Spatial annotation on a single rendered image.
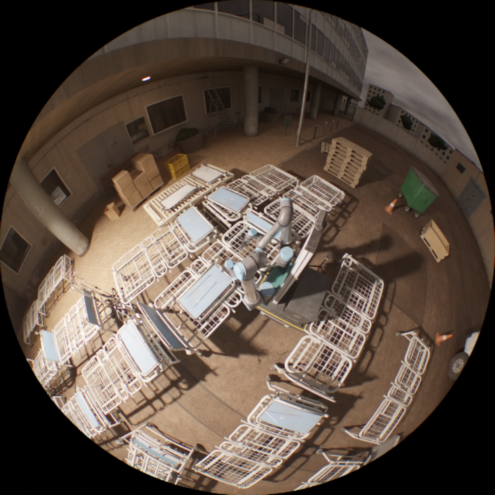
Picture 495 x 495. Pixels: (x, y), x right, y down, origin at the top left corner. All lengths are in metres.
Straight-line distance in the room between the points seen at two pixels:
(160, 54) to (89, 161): 4.29
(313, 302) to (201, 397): 2.15
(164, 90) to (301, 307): 7.61
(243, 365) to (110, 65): 5.06
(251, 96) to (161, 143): 4.03
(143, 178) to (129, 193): 0.56
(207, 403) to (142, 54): 5.60
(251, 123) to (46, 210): 7.56
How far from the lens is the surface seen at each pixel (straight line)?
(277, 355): 2.54
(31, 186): 4.81
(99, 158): 6.67
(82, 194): 6.95
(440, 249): 6.56
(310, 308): 1.79
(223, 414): 2.87
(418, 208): 6.98
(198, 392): 2.79
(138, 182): 4.62
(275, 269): 1.95
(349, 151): 5.25
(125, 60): 3.51
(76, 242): 5.20
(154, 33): 4.33
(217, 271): 2.12
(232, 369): 2.56
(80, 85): 3.36
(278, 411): 2.19
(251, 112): 7.34
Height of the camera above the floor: 2.49
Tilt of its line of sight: 58 degrees down
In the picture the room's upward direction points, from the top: 2 degrees counter-clockwise
